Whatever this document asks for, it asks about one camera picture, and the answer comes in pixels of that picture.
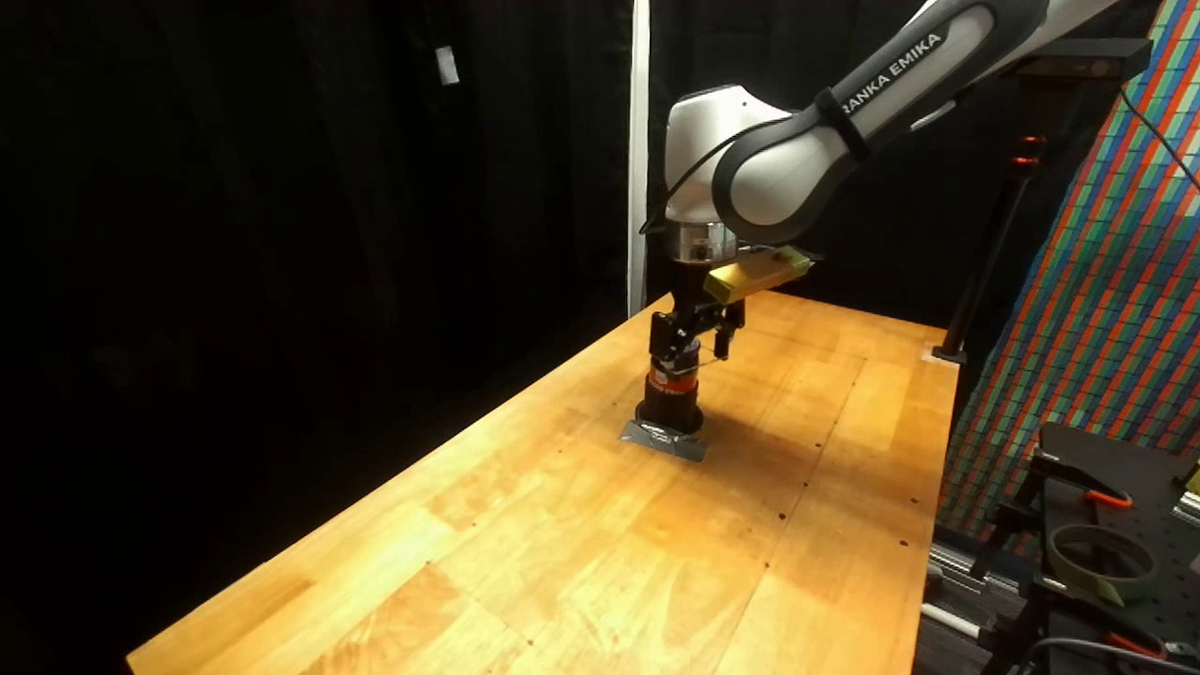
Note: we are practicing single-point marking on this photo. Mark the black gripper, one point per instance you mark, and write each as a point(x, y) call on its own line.
point(690, 312)

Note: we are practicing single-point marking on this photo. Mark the orange elastic band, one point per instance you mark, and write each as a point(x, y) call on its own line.
point(673, 385)

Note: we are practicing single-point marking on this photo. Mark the silver Franka robot arm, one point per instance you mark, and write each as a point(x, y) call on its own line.
point(752, 176)

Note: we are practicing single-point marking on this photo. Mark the dark bottle with white cap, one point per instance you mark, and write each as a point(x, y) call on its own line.
point(663, 411)

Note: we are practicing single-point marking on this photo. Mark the grey tape patch under bottle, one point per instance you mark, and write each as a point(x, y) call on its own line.
point(663, 440)

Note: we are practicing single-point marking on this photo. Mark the white vertical pole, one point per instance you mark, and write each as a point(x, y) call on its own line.
point(638, 152)

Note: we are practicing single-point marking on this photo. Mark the small white tag on curtain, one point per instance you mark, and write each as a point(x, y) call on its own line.
point(446, 66)

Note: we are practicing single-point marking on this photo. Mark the colourful striped woven cloth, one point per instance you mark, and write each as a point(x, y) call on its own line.
point(1108, 322)

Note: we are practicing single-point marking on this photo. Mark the black curtain backdrop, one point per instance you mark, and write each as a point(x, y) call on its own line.
point(255, 255)

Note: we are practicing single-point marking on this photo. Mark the black side cart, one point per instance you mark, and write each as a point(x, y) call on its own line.
point(998, 607)

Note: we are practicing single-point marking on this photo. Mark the black tripod stand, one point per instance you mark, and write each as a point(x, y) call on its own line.
point(1051, 94)

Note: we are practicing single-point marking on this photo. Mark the roll of beige tape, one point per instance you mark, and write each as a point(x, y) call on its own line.
point(1101, 561)

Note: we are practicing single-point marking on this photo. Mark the yellow wrist camera box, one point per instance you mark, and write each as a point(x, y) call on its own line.
point(756, 271)

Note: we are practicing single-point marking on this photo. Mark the orange handled clamp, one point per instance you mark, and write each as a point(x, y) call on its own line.
point(1092, 489)

